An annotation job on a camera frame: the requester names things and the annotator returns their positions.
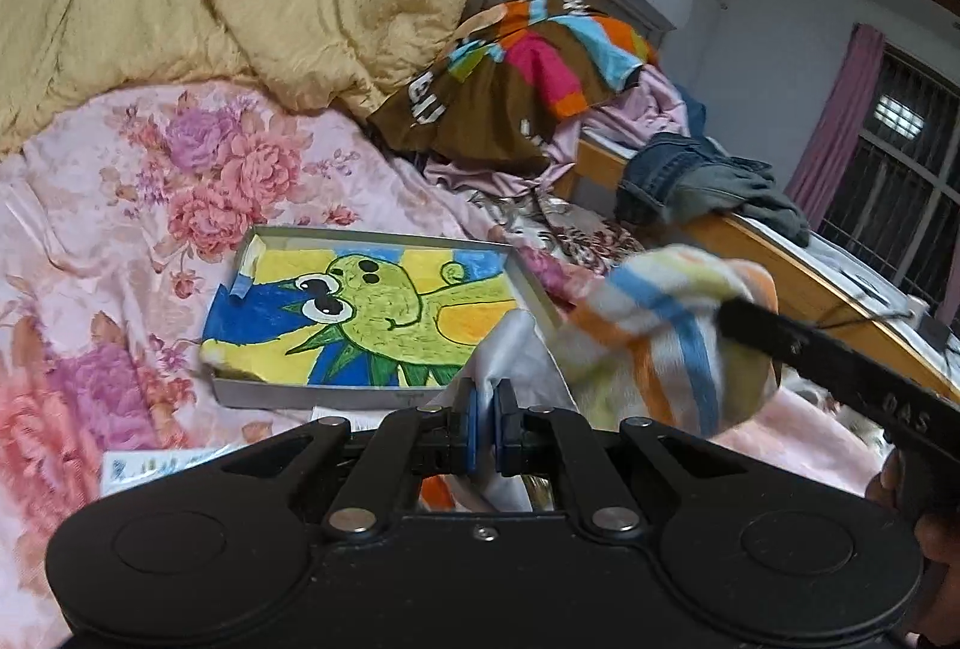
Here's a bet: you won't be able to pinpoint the patterned brown white bedsheet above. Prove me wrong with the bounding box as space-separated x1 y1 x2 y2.
469 190 644 275

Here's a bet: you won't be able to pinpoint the pink floral quilt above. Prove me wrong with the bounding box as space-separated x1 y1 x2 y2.
0 78 887 649

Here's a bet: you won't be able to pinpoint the pink curtain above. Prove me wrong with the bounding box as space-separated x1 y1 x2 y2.
786 23 885 231

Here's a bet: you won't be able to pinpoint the blue denim jeans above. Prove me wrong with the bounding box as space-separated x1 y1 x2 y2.
613 132 811 247

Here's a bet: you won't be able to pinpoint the black cable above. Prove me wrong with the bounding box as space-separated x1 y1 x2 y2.
812 306 921 332

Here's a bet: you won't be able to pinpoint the white blue text box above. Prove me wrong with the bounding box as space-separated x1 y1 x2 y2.
99 444 239 498

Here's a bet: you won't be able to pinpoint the colourful striped brown garment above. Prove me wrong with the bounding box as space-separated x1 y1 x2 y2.
368 0 659 176

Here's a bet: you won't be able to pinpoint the striped pastel towel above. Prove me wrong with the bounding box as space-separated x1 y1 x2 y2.
548 244 779 438

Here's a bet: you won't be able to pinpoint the barred window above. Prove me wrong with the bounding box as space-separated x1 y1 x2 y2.
818 46 958 314

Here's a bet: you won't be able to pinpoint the grey tray with dinosaur drawing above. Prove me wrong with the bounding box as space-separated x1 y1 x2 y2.
200 226 562 410

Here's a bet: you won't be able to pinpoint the person's right hand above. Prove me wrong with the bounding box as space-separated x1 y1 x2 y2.
866 451 960 647

